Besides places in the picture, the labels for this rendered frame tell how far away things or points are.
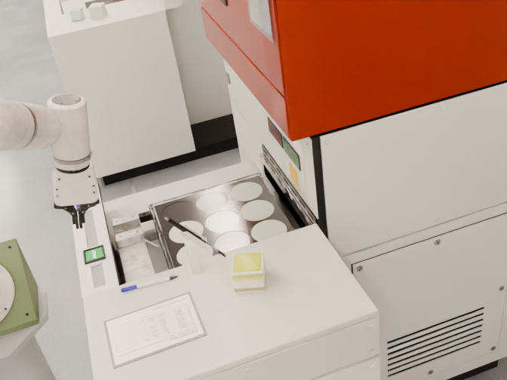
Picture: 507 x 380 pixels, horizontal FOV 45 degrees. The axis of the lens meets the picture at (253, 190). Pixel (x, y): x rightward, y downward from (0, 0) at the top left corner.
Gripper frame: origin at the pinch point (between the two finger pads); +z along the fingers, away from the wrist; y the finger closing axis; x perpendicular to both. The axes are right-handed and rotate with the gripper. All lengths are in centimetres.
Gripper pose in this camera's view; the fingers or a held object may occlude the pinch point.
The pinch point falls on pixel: (78, 219)
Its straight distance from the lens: 155.0
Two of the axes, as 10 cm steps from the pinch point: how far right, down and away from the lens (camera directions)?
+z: -0.7, 8.5, 5.2
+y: -9.5, 1.1, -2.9
